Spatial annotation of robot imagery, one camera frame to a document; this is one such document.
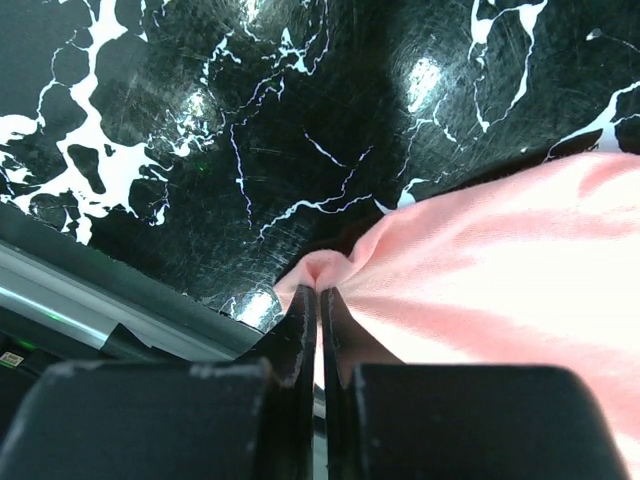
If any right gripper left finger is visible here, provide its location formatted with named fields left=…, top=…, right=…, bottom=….
left=1, top=287, right=316, bottom=479

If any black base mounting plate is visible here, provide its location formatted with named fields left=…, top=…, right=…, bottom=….
left=1, top=205, right=261, bottom=361

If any salmon pink t-shirt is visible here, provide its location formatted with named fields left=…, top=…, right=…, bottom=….
left=275, top=153, right=639, bottom=475

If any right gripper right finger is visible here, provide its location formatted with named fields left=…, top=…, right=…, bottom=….
left=320, top=289, right=629, bottom=479

